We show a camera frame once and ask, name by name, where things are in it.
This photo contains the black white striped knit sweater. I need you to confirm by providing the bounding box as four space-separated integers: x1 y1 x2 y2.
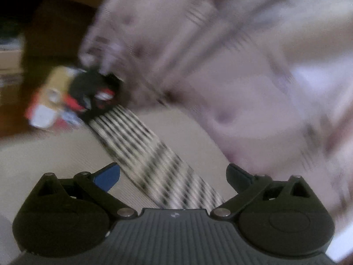
87 106 224 211

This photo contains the colourful clutter of boxes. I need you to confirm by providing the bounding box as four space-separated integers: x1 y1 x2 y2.
25 66 84 131

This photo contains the pink floral leaf curtain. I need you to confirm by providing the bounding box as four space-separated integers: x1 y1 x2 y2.
78 0 352 227

